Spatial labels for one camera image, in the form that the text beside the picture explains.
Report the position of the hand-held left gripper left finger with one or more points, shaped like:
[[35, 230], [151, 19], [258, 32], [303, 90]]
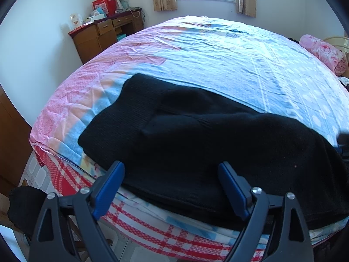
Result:
[[109, 193]]

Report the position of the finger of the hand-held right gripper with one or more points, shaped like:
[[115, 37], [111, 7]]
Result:
[[344, 151]]

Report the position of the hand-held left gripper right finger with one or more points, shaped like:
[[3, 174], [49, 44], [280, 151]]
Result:
[[234, 193]]

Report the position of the black knitted sweater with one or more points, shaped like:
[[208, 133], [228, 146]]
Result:
[[190, 142]]

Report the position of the red patterned mattress pad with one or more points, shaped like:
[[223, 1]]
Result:
[[152, 232]]

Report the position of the wooden stool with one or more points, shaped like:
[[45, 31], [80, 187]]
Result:
[[77, 244]]

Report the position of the white circle-print pillow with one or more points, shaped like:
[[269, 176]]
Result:
[[345, 83]]

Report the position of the black cloth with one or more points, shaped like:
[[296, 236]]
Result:
[[26, 210]]

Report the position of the pink floral pillow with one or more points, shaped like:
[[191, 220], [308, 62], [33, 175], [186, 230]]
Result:
[[324, 49]]

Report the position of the wooden wardrobe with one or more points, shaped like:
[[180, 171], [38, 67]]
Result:
[[12, 147]]

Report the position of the cream wooden headboard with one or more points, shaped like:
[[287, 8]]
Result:
[[340, 41]]

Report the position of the bed with blue pink sheet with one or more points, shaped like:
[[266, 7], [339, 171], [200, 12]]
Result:
[[218, 54]]

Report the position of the wooden desk with drawers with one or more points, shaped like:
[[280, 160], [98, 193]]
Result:
[[92, 41]]

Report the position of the white floral kettle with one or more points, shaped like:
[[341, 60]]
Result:
[[76, 20]]

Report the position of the blue tissue box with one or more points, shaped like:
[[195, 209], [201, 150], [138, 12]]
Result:
[[98, 13]]

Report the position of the red gift bag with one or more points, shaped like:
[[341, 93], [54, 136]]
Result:
[[105, 5]]

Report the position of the white bag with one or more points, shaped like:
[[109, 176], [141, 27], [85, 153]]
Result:
[[122, 2]]

